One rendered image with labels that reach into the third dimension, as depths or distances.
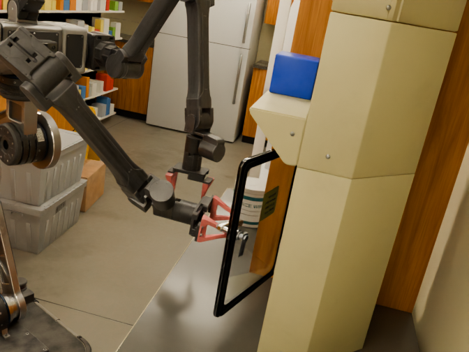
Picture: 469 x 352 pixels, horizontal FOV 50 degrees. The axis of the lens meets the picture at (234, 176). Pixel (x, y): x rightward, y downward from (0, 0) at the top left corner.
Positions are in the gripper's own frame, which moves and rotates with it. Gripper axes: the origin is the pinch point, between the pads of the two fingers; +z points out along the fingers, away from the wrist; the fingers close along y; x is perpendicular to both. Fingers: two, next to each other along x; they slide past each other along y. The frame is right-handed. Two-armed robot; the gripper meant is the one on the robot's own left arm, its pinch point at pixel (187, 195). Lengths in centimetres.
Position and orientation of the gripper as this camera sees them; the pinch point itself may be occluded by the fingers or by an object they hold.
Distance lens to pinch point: 159.7
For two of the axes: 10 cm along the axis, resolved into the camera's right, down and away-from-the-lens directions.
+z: -1.6, 9.3, 3.4
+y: 9.6, 2.2, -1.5
